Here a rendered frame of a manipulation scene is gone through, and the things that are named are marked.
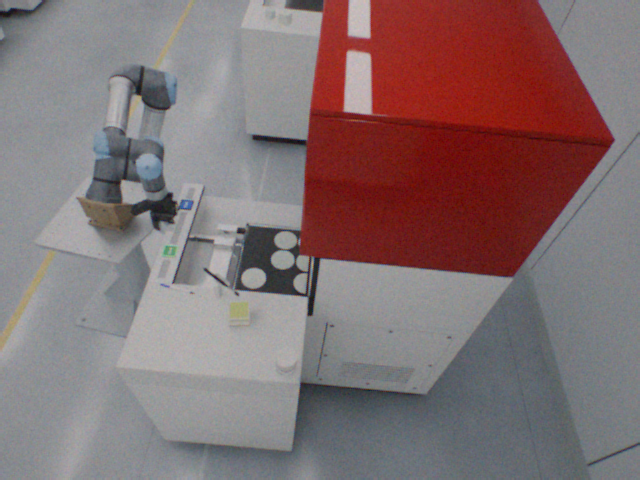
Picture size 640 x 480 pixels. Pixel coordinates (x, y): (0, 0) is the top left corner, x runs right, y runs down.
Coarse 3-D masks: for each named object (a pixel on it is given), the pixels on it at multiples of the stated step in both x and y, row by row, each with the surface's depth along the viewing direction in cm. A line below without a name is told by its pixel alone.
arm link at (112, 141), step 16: (128, 64) 168; (112, 80) 163; (128, 80) 164; (112, 96) 158; (128, 96) 161; (112, 112) 152; (128, 112) 158; (112, 128) 148; (96, 144) 143; (112, 144) 145; (128, 144) 147
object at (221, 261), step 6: (222, 234) 199; (228, 234) 199; (234, 240) 198; (234, 246) 198; (216, 252) 193; (222, 252) 193; (228, 252) 193; (216, 258) 191; (222, 258) 191; (228, 258) 191; (210, 264) 189; (216, 264) 189; (222, 264) 189; (228, 264) 189; (210, 270) 187; (216, 270) 187; (222, 270) 187; (228, 270) 188; (210, 276) 185; (222, 276) 185; (210, 282) 183
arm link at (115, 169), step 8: (96, 160) 191; (104, 160) 190; (112, 160) 191; (120, 160) 193; (128, 160) 194; (96, 168) 191; (104, 168) 190; (112, 168) 192; (120, 168) 193; (96, 176) 191; (104, 176) 191; (112, 176) 192; (120, 176) 195
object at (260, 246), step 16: (256, 240) 196; (272, 240) 197; (256, 256) 191; (240, 272) 185; (272, 272) 186; (288, 272) 187; (304, 272) 187; (240, 288) 180; (256, 288) 180; (272, 288) 181; (288, 288) 182
